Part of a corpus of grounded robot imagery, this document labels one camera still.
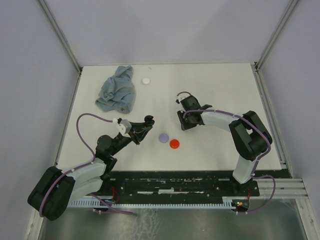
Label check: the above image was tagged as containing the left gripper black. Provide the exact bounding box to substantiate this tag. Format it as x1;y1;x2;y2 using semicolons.
109;121;153;156

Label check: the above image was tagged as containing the purple earbud charging case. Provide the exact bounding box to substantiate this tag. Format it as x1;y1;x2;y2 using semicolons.
158;133;170;143

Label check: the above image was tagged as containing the orange earbud charging case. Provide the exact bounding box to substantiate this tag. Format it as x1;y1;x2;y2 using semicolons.
169;139;180;149

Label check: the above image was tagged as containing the black earbud charging case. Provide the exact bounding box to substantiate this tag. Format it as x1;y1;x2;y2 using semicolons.
144;115;155;127

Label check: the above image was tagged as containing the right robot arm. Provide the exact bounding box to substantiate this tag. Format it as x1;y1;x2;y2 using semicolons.
175;92;273;196

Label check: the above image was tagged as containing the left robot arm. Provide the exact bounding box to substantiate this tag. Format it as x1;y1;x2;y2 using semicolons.
27;115;155;221

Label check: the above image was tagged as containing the blue crumpled cloth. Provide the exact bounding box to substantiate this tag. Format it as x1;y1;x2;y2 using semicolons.
95;65;136;114

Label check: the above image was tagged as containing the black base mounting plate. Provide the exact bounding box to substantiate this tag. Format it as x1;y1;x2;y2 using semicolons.
94;171;260;205

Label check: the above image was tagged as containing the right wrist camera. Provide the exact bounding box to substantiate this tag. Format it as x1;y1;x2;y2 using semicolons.
175;95;186;104

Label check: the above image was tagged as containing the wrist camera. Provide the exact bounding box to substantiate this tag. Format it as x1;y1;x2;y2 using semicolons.
175;95;186;104
116;118;132;138

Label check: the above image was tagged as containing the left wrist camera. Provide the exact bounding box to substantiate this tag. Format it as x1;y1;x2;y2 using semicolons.
116;118;132;138

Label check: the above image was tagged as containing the aluminium frame rail right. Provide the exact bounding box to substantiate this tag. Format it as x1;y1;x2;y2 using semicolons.
253;61;305;181

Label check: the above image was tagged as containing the aluminium frame rail left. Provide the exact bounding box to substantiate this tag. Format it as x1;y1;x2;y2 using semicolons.
36;0;82;73

